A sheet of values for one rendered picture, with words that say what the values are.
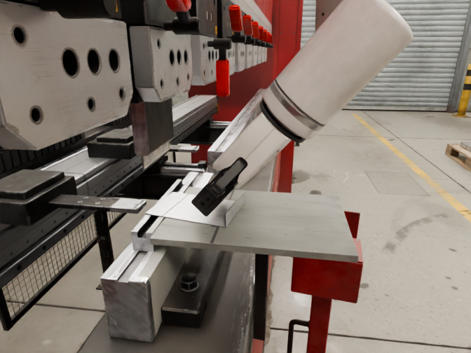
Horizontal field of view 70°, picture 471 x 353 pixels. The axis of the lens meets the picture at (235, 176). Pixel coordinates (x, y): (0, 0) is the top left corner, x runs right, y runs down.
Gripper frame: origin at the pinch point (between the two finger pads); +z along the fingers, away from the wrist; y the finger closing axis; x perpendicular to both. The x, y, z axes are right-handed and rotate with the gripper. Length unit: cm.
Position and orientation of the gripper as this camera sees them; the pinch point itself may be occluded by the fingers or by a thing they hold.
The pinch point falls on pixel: (214, 193)
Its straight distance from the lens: 50.0
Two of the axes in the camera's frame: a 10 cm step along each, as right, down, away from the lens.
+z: -6.1, 6.4, 4.7
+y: -3.3, 3.3, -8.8
